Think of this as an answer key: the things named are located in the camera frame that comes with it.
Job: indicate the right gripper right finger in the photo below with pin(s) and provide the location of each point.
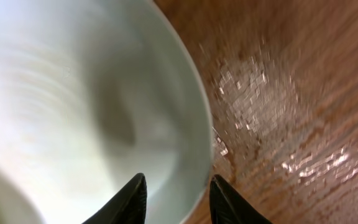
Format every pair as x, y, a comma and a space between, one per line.
227, 206

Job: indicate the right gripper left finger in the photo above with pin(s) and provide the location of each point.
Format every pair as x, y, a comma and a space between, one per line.
128, 206

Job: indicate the light blue plate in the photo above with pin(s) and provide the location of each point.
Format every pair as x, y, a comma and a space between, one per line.
93, 92

